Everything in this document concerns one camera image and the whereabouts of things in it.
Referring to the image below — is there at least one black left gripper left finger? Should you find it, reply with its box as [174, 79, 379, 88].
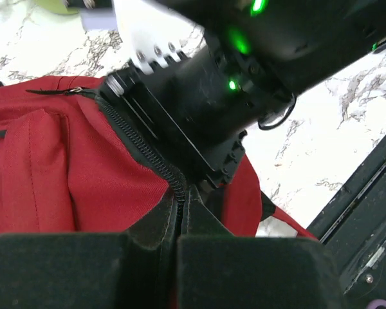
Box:
[0, 189, 181, 309]

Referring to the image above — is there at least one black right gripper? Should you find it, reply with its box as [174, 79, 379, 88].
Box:
[100, 35, 296, 186]

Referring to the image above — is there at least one red student backpack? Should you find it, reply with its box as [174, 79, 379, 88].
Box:
[0, 75, 319, 241]

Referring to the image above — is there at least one green plastic tray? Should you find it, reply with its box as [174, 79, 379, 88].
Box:
[33, 0, 79, 15]

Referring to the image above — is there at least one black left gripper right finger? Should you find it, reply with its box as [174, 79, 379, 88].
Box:
[176, 186, 351, 309]

